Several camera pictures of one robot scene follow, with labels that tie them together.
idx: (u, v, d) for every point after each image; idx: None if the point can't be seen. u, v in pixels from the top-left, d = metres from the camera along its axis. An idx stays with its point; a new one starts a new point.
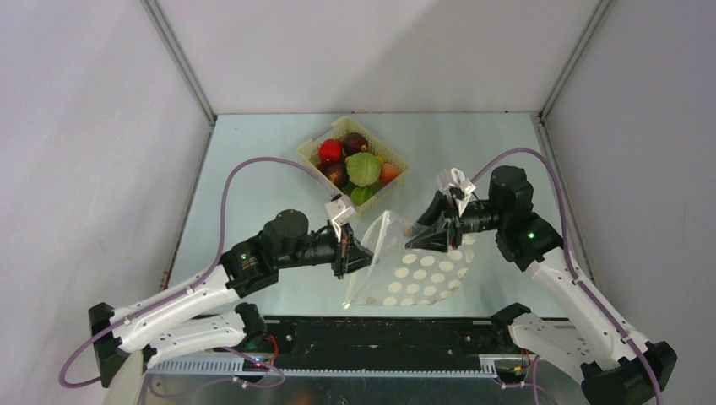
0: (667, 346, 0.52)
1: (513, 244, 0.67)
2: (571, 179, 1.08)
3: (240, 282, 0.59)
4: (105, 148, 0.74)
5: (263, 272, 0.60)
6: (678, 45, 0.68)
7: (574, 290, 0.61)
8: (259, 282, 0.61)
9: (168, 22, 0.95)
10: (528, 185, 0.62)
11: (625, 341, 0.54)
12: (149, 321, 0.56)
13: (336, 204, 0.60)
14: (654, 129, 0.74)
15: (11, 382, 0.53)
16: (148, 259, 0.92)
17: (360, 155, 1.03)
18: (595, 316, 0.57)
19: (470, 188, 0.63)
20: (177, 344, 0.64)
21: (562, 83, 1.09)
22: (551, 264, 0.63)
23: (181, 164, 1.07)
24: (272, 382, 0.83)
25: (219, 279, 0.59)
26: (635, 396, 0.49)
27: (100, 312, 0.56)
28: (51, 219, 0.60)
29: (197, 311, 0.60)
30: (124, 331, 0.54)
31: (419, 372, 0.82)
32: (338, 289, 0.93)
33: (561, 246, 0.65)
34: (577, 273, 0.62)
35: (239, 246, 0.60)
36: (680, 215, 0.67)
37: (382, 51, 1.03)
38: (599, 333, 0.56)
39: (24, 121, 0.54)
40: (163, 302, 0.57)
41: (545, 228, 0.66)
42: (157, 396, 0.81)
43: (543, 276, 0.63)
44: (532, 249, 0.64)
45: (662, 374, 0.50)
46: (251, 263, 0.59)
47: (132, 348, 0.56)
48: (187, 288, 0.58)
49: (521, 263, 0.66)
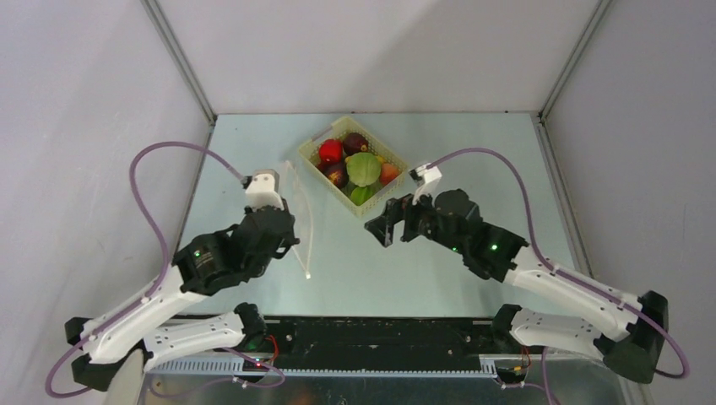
0: (653, 294, 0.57)
1: (483, 262, 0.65)
2: (571, 179, 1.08)
3: (196, 281, 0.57)
4: (105, 149, 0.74)
5: (223, 267, 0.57)
6: (676, 46, 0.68)
7: (557, 282, 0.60)
8: (219, 279, 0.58)
9: (168, 23, 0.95)
10: (473, 205, 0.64)
11: (621, 307, 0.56)
12: (113, 333, 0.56)
13: (260, 178, 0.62)
14: (653, 130, 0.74)
15: (10, 382, 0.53)
16: (148, 259, 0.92)
17: (360, 155, 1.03)
18: (587, 298, 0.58)
19: (431, 175, 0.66)
20: (173, 348, 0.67)
21: (561, 83, 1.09)
22: (524, 265, 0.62)
23: (181, 164, 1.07)
24: (272, 382, 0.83)
25: (173, 283, 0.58)
26: (655, 354, 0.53)
27: (71, 327, 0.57)
28: (52, 220, 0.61)
29: (164, 316, 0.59)
30: (91, 346, 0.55)
31: (419, 372, 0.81)
32: (338, 289, 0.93)
33: (524, 244, 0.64)
34: (551, 265, 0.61)
35: (193, 245, 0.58)
36: (681, 215, 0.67)
37: (382, 52, 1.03)
38: (597, 310, 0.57)
39: (24, 122, 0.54)
40: (123, 313, 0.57)
41: (503, 234, 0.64)
42: (157, 397, 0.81)
43: (523, 278, 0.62)
44: (503, 261, 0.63)
45: (664, 321, 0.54)
46: (208, 258, 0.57)
47: (111, 359, 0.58)
48: (143, 298, 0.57)
49: (498, 277, 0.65)
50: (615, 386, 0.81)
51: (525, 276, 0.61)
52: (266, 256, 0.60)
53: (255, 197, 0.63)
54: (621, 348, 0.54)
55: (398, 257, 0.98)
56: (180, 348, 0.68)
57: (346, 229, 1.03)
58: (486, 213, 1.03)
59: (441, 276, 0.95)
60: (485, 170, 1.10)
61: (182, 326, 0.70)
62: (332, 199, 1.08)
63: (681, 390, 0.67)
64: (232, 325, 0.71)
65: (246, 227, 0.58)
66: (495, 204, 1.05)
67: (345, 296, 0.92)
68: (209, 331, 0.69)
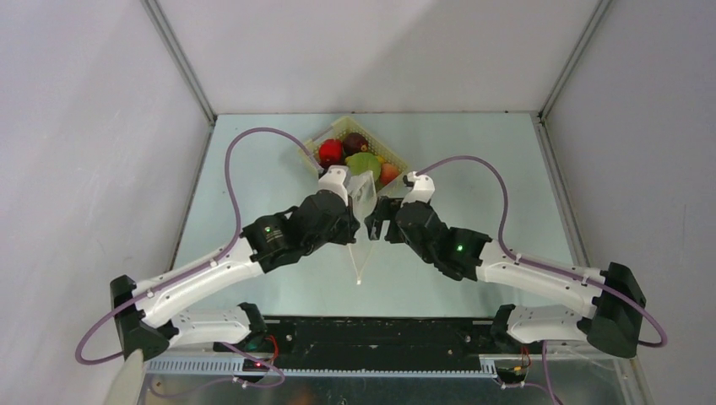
0: (615, 264, 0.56)
1: (453, 266, 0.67)
2: (571, 179, 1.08)
3: (263, 256, 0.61)
4: (105, 149, 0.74)
5: (288, 245, 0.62)
6: (677, 46, 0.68)
7: (523, 270, 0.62)
8: (284, 256, 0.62)
9: (168, 24, 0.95)
10: (430, 212, 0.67)
11: (583, 283, 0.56)
12: (171, 293, 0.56)
13: (333, 171, 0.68)
14: (653, 130, 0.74)
15: (12, 382, 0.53)
16: (149, 259, 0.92)
17: (360, 155, 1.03)
18: (554, 280, 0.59)
19: (424, 185, 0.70)
20: (194, 329, 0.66)
21: (562, 83, 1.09)
22: (489, 260, 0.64)
23: (181, 164, 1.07)
24: (271, 382, 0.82)
25: (241, 251, 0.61)
26: (629, 324, 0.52)
27: (121, 286, 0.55)
28: (52, 220, 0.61)
29: (220, 284, 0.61)
30: (149, 303, 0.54)
31: (419, 372, 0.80)
32: (338, 289, 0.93)
33: (488, 239, 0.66)
34: (514, 254, 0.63)
35: (263, 220, 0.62)
36: (681, 217, 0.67)
37: (382, 53, 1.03)
38: (562, 289, 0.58)
39: (24, 122, 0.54)
40: (188, 273, 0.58)
41: (469, 234, 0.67)
42: (157, 397, 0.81)
43: (490, 272, 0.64)
44: (469, 260, 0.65)
45: (631, 289, 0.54)
46: (275, 235, 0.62)
47: (155, 323, 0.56)
48: (212, 260, 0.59)
49: (469, 276, 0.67)
50: (615, 386, 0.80)
51: (490, 269, 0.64)
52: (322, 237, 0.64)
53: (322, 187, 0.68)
54: (596, 326, 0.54)
55: (399, 256, 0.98)
56: (198, 331, 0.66)
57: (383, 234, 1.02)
58: (487, 213, 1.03)
59: (440, 275, 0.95)
60: (465, 171, 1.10)
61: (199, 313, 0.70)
62: None
63: (680, 391, 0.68)
64: (241, 317, 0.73)
65: (307, 208, 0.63)
66: (496, 203, 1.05)
67: (346, 295, 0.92)
68: (221, 321, 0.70)
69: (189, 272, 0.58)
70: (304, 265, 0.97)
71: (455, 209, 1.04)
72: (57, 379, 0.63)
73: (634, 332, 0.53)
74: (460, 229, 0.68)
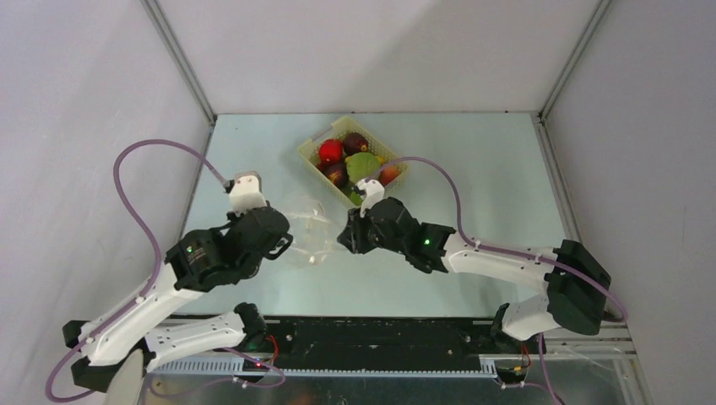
0: (567, 241, 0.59)
1: (423, 258, 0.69)
2: (570, 178, 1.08)
3: (188, 279, 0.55)
4: (105, 148, 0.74)
5: (216, 263, 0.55)
6: (678, 46, 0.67)
7: (482, 255, 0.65)
8: (211, 277, 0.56)
9: (168, 23, 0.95)
10: (402, 207, 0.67)
11: (537, 261, 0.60)
12: (108, 336, 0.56)
13: (244, 180, 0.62)
14: (651, 130, 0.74)
15: (12, 384, 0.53)
16: (149, 259, 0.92)
17: (360, 155, 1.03)
18: (510, 261, 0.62)
19: (373, 191, 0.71)
20: (176, 347, 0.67)
21: (561, 83, 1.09)
22: (453, 249, 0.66)
23: (181, 163, 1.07)
24: (272, 382, 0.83)
25: (167, 280, 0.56)
26: (585, 299, 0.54)
27: (68, 332, 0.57)
28: (51, 219, 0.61)
29: (161, 314, 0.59)
30: (88, 349, 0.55)
31: (419, 372, 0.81)
32: (338, 290, 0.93)
33: (453, 231, 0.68)
34: (474, 240, 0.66)
35: (187, 240, 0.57)
36: (680, 217, 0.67)
37: (382, 52, 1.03)
38: (518, 268, 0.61)
39: (24, 121, 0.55)
40: (118, 314, 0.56)
41: (436, 229, 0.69)
42: (156, 397, 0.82)
43: (455, 261, 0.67)
44: (434, 251, 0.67)
45: (583, 266, 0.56)
46: (200, 254, 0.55)
47: (109, 359, 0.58)
48: (138, 297, 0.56)
49: (439, 267, 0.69)
50: (614, 386, 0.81)
51: (452, 257, 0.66)
52: (264, 251, 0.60)
53: (240, 202, 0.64)
54: (551, 299, 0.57)
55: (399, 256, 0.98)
56: (184, 345, 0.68)
57: None
58: (485, 213, 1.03)
59: (440, 275, 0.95)
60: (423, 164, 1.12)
61: (184, 327, 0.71)
62: (331, 199, 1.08)
63: (680, 390, 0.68)
64: (231, 322, 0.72)
65: (246, 224, 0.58)
66: (496, 204, 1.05)
67: (345, 295, 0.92)
68: (210, 330, 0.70)
69: (118, 313, 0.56)
70: (304, 265, 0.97)
71: (454, 208, 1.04)
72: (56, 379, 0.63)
73: (593, 307, 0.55)
74: (425, 224, 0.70)
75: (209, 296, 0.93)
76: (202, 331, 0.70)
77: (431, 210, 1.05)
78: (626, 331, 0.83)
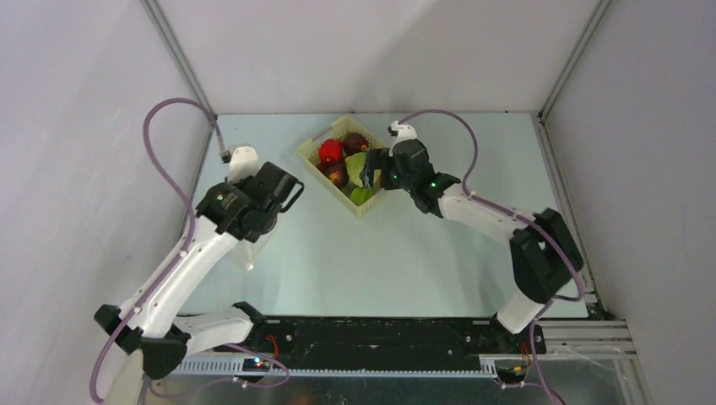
0: (550, 210, 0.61)
1: (424, 200, 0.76)
2: (570, 178, 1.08)
3: (229, 221, 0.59)
4: (105, 148, 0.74)
5: (251, 204, 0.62)
6: (679, 47, 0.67)
7: (472, 204, 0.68)
8: (250, 216, 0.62)
9: (169, 24, 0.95)
10: (421, 148, 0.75)
11: (513, 218, 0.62)
12: (158, 299, 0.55)
13: (241, 150, 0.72)
14: (651, 131, 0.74)
15: (12, 384, 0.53)
16: (149, 259, 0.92)
17: (360, 155, 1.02)
18: (490, 214, 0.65)
19: (404, 132, 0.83)
20: (203, 332, 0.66)
21: (561, 83, 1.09)
22: (451, 193, 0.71)
23: (181, 163, 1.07)
24: (272, 382, 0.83)
25: (205, 229, 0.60)
26: (543, 263, 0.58)
27: (104, 316, 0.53)
28: (52, 219, 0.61)
29: (203, 267, 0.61)
30: (139, 320, 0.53)
31: (419, 372, 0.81)
32: (338, 291, 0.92)
33: (458, 182, 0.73)
34: (471, 191, 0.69)
35: (214, 191, 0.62)
36: (681, 216, 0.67)
37: (382, 53, 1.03)
38: (496, 222, 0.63)
39: (24, 121, 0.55)
40: (164, 274, 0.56)
41: (446, 177, 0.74)
42: (157, 397, 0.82)
43: (449, 206, 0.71)
44: (434, 193, 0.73)
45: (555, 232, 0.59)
46: (232, 199, 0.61)
47: (160, 332, 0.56)
48: (181, 251, 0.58)
49: (438, 212, 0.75)
50: (615, 386, 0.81)
51: (449, 201, 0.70)
52: (279, 204, 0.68)
53: (237, 170, 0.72)
54: (512, 251, 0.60)
55: (399, 255, 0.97)
56: (212, 331, 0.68)
57: (382, 233, 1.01)
58: None
59: (442, 275, 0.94)
60: None
61: (204, 316, 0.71)
62: (332, 198, 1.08)
63: (680, 390, 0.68)
64: (239, 314, 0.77)
65: (264, 175, 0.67)
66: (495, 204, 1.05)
67: (344, 294, 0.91)
68: (227, 320, 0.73)
69: (164, 273, 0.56)
70: (304, 265, 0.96)
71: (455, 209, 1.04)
72: (57, 380, 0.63)
73: (549, 270, 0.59)
74: (436, 171, 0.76)
75: (209, 296, 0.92)
76: (220, 320, 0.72)
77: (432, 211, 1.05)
78: (626, 330, 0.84)
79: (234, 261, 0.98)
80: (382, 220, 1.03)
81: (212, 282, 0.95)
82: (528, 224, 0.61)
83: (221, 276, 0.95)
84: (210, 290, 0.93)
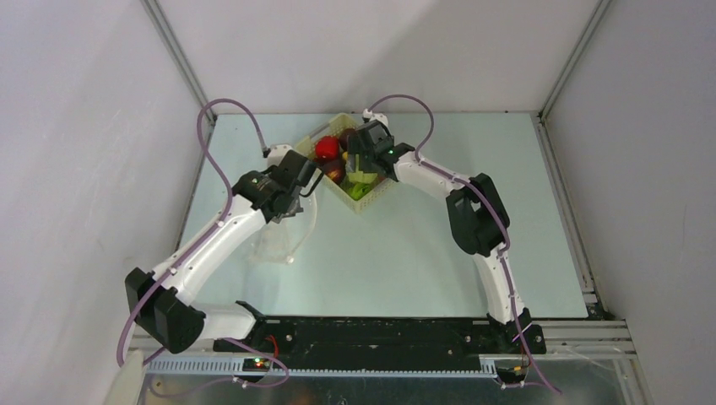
0: (483, 175, 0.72)
1: (383, 166, 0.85)
2: (570, 178, 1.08)
3: (263, 202, 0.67)
4: (105, 148, 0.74)
5: (279, 188, 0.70)
6: (679, 45, 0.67)
7: (420, 169, 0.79)
8: (279, 199, 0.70)
9: (168, 24, 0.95)
10: (377, 125, 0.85)
11: (452, 180, 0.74)
12: (192, 264, 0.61)
13: (280, 148, 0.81)
14: (651, 131, 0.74)
15: (11, 383, 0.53)
16: (149, 258, 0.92)
17: None
18: (435, 177, 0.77)
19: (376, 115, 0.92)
20: (214, 318, 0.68)
21: (561, 84, 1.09)
22: (404, 158, 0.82)
23: (181, 163, 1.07)
24: (272, 382, 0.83)
25: (241, 207, 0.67)
26: (471, 217, 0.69)
27: (137, 279, 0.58)
28: (52, 220, 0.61)
29: (233, 242, 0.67)
30: (174, 280, 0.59)
31: (419, 373, 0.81)
32: (339, 289, 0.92)
33: (412, 150, 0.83)
34: (420, 157, 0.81)
35: (248, 176, 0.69)
36: (681, 215, 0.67)
37: (381, 53, 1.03)
38: (439, 184, 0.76)
39: (23, 122, 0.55)
40: (199, 241, 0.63)
41: (401, 144, 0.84)
42: (157, 397, 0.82)
43: (402, 170, 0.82)
44: (392, 159, 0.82)
45: (485, 191, 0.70)
46: (264, 184, 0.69)
47: (187, 299, 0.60)
48: (219, 221, 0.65)
49: (394, 175, 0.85)
50: (615, 386, 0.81)
51: (402, 164, 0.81)
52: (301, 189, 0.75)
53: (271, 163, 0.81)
54: (450, 210, 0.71)
55: (399, 255, 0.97)
56: (219, 321, 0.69)
57: (382, 232, 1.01)
58: None
59: (442, 275, 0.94)
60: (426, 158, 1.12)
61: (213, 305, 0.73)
62: (333, 198, 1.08)
63: (679, 390, 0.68)
64: (241, 310, 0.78)
65: (286, 162, 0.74)
66: None
67: (344, 294, 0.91)
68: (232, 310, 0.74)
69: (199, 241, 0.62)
70: (304, 265, 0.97)
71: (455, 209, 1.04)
72: (56, 380, 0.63)
73: (478, 224, 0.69)
74: (393, 143, 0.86)
75: (208, 297, 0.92)
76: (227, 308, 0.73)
77: (433, 211, 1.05)
78: (626, 331, 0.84)
79: (235, 260, 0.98)
80: (385, 219, 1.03)
81: (212, 283, 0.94)
82: (463, 185, 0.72)
83: (222, 276, 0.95)
84: (209, 290, 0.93)
